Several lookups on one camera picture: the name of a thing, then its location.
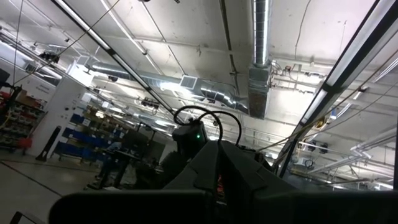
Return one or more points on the round spiral ceiling duct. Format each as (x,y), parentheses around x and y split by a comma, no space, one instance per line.
(261,31)

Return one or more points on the large silver ceiling duct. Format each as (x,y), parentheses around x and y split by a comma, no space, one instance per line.
(217,93)

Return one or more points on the rectangular metal duct box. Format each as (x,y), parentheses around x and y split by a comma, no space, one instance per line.
(258,93)

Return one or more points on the black frame beam with light strip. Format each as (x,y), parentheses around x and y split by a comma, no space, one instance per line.
(94,35)
(351,49)

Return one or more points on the storage rack with red bins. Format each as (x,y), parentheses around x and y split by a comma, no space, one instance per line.
(18,121)

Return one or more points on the black frame post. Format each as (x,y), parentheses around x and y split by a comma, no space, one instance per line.
(396,155)

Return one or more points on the storage shelf with blue bins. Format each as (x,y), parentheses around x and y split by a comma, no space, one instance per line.
(84,138)

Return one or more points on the white ceiling vent grille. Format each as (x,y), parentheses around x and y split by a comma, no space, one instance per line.
(188,82)

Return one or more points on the person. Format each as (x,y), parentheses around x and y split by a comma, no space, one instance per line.
(109,155)

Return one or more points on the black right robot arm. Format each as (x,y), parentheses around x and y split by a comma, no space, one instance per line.
(174,169)

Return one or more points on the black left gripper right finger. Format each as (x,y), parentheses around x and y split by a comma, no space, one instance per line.
(245,177)

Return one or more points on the white building column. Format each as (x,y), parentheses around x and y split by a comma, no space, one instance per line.
(59,118)

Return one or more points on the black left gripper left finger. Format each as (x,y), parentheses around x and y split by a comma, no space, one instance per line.
(200,171)

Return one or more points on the black leaning stand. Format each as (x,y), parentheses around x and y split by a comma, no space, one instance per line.
(49,143)

